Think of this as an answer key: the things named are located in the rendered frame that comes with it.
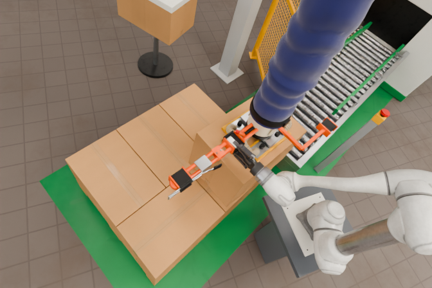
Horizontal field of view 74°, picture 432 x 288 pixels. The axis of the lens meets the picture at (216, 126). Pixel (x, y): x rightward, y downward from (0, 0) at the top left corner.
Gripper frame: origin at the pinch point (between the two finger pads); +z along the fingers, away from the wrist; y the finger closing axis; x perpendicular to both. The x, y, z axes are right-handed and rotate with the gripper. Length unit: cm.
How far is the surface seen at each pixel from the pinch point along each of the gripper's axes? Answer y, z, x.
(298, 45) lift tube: -61, -1, 15
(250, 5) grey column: 22, 95, 130
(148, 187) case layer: 65, 28, -33
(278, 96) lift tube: -31.5, -3.4, 17.4
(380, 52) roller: 67, -9, 273
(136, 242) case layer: 65, 4, -60
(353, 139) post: 53, -50, 119
